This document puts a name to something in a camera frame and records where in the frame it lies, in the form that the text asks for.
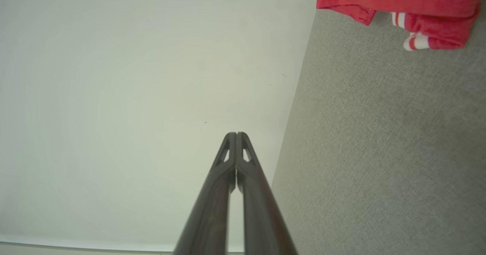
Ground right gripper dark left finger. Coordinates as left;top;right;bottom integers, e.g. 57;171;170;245
173;132;237;255

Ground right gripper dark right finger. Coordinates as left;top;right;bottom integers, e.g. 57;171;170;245
236;132;299;255

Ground red shorts with white stripe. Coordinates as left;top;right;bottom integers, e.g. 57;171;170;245
391;5;480;52

